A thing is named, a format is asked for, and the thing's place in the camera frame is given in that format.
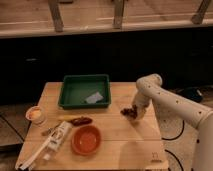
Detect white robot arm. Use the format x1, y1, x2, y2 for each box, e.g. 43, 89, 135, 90
132, 74, 213, 171

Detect white paper scrap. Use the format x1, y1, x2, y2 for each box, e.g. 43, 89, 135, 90
85, 92, 103, 104

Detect white tube package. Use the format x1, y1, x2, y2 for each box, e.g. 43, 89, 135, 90
43, 121, 71, 161

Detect white cup with orange contents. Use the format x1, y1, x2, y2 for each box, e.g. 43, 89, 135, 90
25, 106, 45, 125

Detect black cable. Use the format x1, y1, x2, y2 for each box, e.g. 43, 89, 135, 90
161, 118, 186, 171

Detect red bowl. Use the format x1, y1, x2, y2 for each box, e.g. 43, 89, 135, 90
71, 125, 102, 156

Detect white stick tool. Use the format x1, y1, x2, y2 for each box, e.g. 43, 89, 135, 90
17, 139, 50, 171

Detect dark grape bunch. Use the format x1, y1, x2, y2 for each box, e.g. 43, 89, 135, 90
121, 105, 138, 119

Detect metal utensil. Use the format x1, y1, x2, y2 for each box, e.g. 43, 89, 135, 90
41, 124, 59, 136

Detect green plastic tray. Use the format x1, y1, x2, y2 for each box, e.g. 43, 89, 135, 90
58, 74, 111, 110

